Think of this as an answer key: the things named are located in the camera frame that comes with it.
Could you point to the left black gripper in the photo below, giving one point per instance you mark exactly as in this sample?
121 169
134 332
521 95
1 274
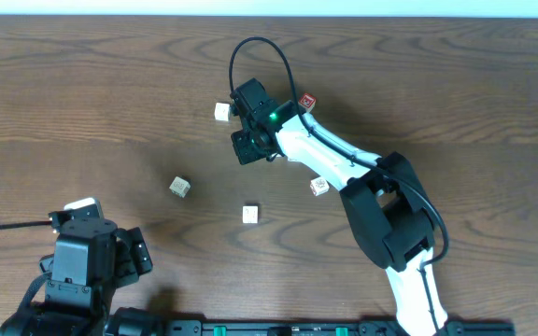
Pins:
59 218

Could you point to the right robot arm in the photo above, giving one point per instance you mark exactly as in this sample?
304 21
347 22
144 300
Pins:
391 218

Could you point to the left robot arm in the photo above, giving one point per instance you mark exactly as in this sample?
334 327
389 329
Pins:
34 317

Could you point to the plain wooden block upper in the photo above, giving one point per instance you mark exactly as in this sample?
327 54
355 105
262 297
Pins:
222 112

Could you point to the wooden block blue H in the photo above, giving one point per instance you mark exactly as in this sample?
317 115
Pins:
250 214

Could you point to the red letter E block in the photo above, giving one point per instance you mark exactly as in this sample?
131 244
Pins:
307 102

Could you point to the wooden block green side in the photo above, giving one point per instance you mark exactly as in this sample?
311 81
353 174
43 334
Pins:
180 186

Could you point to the wooden block with M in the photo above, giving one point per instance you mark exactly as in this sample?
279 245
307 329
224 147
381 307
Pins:
319 186

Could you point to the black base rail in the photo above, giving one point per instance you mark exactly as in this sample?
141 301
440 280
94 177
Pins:
363 328

